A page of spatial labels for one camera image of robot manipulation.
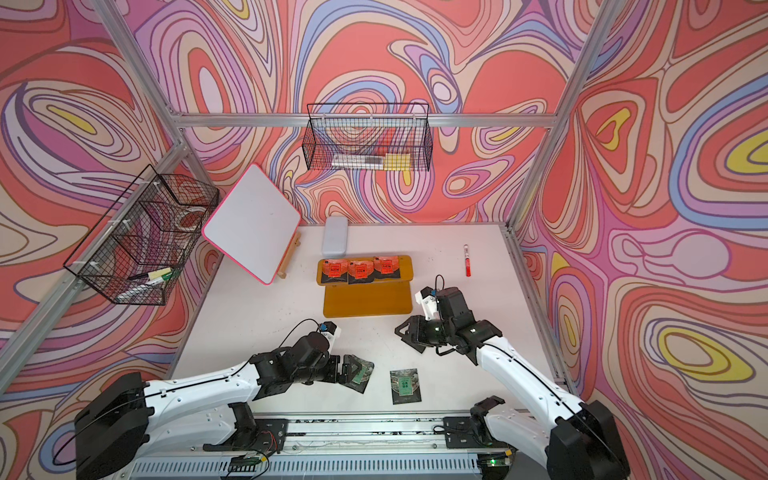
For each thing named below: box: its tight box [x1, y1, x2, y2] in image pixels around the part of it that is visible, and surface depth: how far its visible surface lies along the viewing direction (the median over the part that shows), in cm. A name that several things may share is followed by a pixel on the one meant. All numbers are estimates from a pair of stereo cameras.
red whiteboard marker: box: [464, 243, 472, 277], surface depth 110 cm
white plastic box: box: [322, 216, 348, 257], surface depth 117 cm
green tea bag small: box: [344, 355, 375, 394], surface depth 83 cm
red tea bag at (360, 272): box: [347, 260, 374, 285], surface depth 90 cm
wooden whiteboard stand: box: [278, 227, 301, 279], surface depth 107 cm
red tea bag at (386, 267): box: [373, 256, 401, 279], surface depth 90 cm
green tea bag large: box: [389, 368, 422, 405], surface depth 83 cm
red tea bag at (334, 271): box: [322, 259, 348, 283], surface depth 90 cm
